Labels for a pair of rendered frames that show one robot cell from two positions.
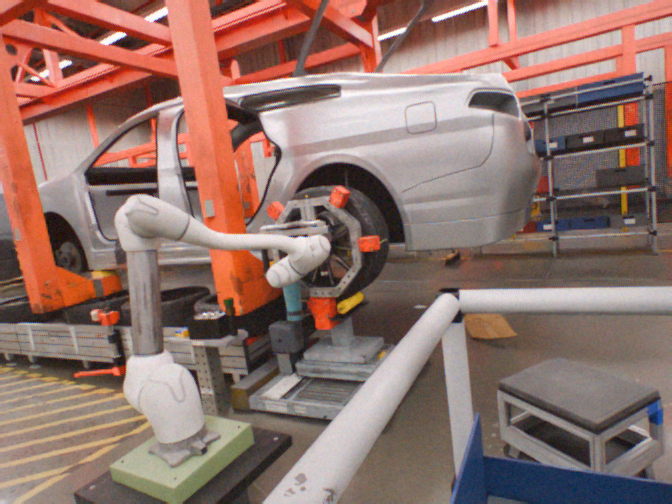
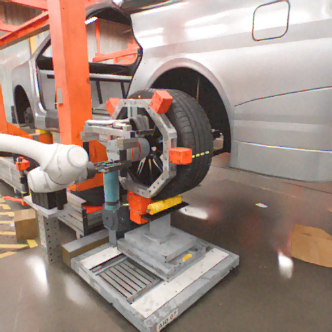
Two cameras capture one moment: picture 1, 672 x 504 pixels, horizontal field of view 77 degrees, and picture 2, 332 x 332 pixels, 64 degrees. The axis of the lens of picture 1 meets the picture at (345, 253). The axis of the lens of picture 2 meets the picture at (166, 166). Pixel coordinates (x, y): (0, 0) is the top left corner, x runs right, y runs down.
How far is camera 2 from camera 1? 1.04 m
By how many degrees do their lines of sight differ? 18
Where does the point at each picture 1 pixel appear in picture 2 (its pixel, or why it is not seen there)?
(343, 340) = (157, 233)
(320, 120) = (173, 22)
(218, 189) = (64, 80)
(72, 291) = not seen: hidden behind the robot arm
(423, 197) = (255, 114)
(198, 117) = (55, 9)
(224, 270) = not seen: hidden behind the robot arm
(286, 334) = (111, 215)
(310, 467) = not seen: outside the picture
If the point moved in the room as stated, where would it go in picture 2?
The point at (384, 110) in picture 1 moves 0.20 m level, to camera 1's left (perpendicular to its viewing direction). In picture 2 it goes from (232, 11) to (193, 15)
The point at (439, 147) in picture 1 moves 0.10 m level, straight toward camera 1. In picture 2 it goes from (284, 58) to (281, 56)
